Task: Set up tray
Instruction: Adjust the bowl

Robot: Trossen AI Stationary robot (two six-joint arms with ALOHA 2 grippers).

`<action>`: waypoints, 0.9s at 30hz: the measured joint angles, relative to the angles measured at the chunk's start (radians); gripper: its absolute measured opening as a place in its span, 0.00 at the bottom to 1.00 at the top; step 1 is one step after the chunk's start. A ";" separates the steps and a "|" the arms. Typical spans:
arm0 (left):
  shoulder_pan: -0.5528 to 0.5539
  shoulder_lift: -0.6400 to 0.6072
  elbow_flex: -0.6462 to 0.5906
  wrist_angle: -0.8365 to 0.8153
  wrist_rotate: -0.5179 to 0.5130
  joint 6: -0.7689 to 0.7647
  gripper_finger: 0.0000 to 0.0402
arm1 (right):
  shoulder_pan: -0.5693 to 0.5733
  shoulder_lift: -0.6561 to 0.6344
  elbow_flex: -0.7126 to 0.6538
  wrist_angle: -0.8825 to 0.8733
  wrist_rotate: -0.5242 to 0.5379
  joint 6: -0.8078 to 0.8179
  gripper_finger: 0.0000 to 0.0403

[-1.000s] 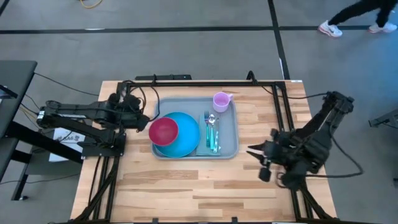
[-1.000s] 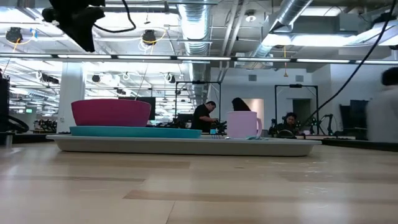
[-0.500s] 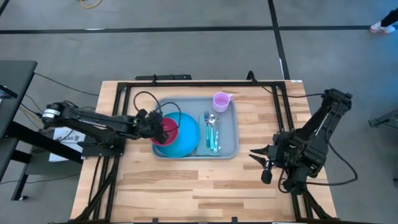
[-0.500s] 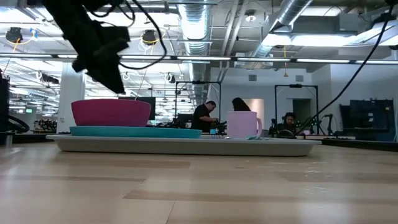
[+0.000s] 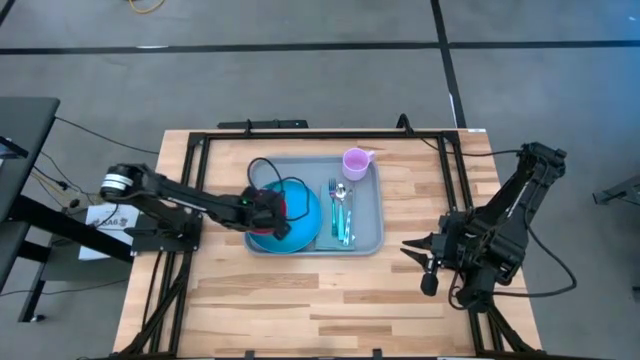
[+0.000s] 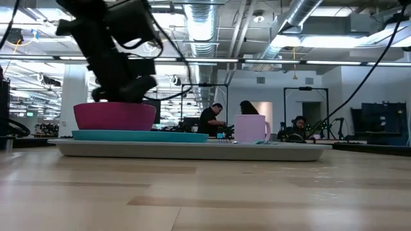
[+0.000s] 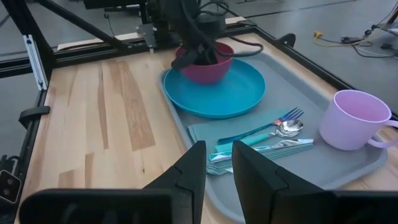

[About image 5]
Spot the black flat bar device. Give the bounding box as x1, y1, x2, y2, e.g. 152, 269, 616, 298
217, 118, 310, 130

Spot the white paper label sheet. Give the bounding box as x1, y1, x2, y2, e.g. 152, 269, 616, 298
78, 202, 141, 261

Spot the pink plastic mug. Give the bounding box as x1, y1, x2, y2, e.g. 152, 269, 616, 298
341, 147, 377, 182

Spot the long black power cable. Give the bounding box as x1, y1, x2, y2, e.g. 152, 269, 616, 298
409, 119, 524, 159

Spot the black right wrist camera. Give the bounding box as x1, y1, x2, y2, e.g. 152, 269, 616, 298
420, 271, 441, 298

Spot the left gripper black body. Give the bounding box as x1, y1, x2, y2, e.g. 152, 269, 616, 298
242, 185, 293, 241

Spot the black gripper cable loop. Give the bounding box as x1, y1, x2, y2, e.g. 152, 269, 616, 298
247, 156, 312, 223

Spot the iridescent metal fork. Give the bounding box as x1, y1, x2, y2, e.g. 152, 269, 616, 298
328, 178, 339, 238

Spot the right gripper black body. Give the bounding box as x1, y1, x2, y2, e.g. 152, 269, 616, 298
430, 213, 471, 274

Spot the blue round plastic plate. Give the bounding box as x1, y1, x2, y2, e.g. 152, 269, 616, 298
247, 179, 324, 255

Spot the thin black floor cable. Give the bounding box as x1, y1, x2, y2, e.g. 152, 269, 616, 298
53, 115, 161, 155

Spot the black desk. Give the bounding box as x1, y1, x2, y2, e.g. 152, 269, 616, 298
0, 97, 134, 324

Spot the black aluminium table frame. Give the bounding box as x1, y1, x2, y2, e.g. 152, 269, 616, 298
114, 128, 544, 360

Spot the dark device on desk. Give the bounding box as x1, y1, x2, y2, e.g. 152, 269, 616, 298
0, 135, 30, 160

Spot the black floor stand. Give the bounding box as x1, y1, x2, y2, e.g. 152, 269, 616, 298
592, 174, 640, 206

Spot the yellow floor cable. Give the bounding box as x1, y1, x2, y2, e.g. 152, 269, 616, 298
127, 0, 166, 15

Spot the grey rectangular plastic tray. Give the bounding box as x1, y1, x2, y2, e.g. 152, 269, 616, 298
243, 155, 386, 258

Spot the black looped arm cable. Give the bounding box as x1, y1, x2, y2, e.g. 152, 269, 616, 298
492, 219, 580, 300

